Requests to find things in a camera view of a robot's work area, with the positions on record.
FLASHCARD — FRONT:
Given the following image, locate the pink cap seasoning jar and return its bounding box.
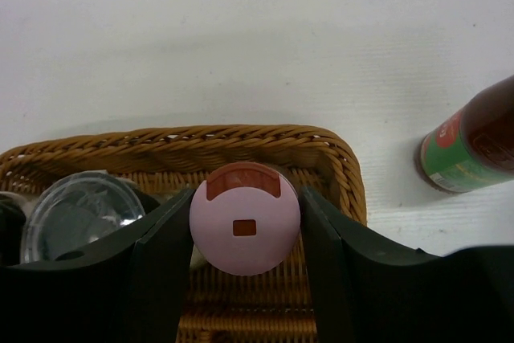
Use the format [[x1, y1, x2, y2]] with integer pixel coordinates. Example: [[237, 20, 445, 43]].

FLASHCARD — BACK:
[[189, 161, 301, 276]]

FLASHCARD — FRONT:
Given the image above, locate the brown wicker divided tray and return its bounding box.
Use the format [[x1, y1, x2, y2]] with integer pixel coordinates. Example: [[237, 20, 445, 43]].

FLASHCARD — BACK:
[[1, 125, 367, 342]]

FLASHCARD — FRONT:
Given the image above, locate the green label red sauce bottle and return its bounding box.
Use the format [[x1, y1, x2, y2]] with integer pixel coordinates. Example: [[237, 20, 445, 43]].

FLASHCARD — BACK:
[[414, 76, 513, 194]]

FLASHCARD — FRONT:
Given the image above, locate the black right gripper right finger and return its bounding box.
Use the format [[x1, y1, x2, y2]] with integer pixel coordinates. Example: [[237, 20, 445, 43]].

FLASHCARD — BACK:
[[300, 188, 513, 342]]

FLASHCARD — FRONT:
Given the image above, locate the black knob salt grinder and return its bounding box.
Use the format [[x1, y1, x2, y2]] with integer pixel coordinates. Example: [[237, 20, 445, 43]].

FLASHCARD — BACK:
[[0, 194, 26, 266]]

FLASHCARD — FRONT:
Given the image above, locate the black top salt grinder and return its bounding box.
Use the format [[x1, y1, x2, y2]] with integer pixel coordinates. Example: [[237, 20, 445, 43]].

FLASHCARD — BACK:
[[20, 171, 146, 263]]

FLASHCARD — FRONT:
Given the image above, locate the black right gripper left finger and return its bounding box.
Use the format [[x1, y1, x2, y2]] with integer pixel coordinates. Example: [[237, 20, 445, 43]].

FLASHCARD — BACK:
[[1, 189, 194, 342]]

